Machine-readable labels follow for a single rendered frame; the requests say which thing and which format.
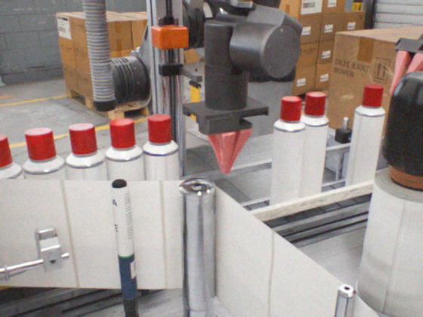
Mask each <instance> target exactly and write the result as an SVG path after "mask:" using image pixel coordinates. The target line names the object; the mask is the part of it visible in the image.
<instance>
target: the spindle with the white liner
mask: <svg viewBox="0 0 423 317"><path fill-rule="evenodd" d="M381 152H382V155H383V157H384V159H385V161H386V162H387V163H388V164H389V165H390V167H389V169H385V170H383V171H380V172H378V173H377V174H376V175H375V178H374V185H373V191H372V198H371V202H370V206H369V216H368V222H367V227H366V233H365V237H364V242H363V244H364V248H363V256H362V260H361V264H360V273H359V279H358V281H357V283H356V294H357V296H358V297H359V298H360V299H361V300H362V301H363V302H364V303H365V304H366V305H367V306H368V307H369V308H370V307H371V308H372V309H373V310H374V311H375V312H376V313H377V314H378V315H379V316H380V317H423V71H416V72H409V73H407V74H405V75H404V77H402V78H401V80H400V81H399V83H398V84H397V86H396V87H395V89H394V92H393V94H392V96H391V101H390V106H389V110H388V115H387V123H386V128H385V133H384V141H383V146H382V150H381Z"/></svg>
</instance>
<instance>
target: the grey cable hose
mask: <svg viewBox="0 0 423 317"><path fill-rule="evenodd" d="M105 1H106V0H82V2H84V3H83V4H82V5H83V6H84V7H83V9H84V13H85V20H86V21H85V23H87V25H85V27H87V29H86V31H87V32H86V34H87V38H88V39H87V41H88V44H89V46H88V47H89V49H88V51H90V52H89V55H90V56H89V58H90V65H91V72H92V73H91V74H92V75H91V77H92V81H93V82H92V84H93V91H94V100H93V101H94V107H95V109H96V110H97V111H99V112H109V111H112V110H114V109H115V108H116V98H115V97H114V96H115V94H114V90H113V89H114V87H113V75H112V74H113V72H112V68H111V67H112V65H110V64H111V63H112V62H111V58H110V57H111V55H110V46H109V44H110V43H109V42H108V41H109V39H108V37H109V35H107V34H108V33H109V32H108V31H107V30H108V28H107V26H108V24H107V20H106V19H107V17H106V15H107V14H105V13H106V12H107V11H105V9H107V8H106V7H105V6H104V5H106V3H104V2H105Z"/></svg>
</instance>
